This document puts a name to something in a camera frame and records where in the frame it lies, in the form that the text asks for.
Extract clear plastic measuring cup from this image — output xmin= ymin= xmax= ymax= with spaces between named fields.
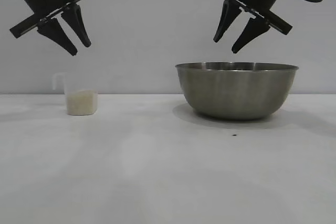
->
xmin=52 ymin=72 xmax=99 ymax=116

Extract stainless steel mixing bowl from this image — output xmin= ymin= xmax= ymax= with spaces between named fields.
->
xmin=175 ymin=61 xmax=300 ymax=121

